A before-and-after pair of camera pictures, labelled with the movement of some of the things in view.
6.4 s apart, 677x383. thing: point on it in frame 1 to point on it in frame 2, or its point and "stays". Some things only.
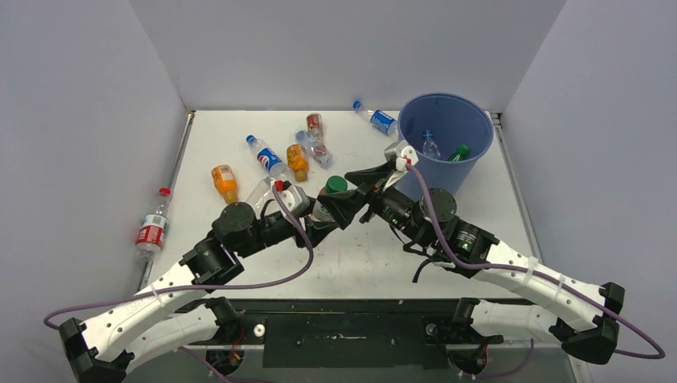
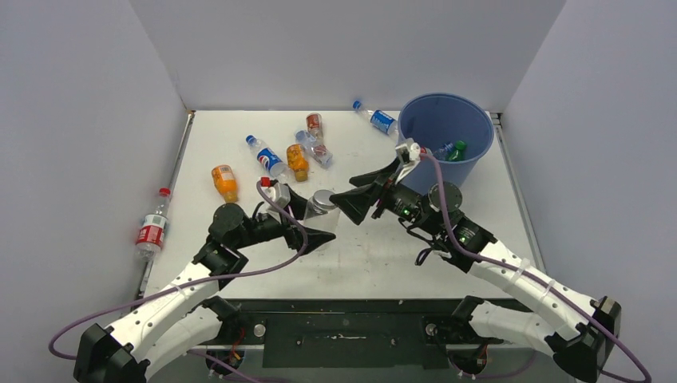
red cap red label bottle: x=151 y=238 stays
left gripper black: x=313 y=231 stays
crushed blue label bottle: x=429 y=148 to x=441 y=153
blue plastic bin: x=447 y=132 stays
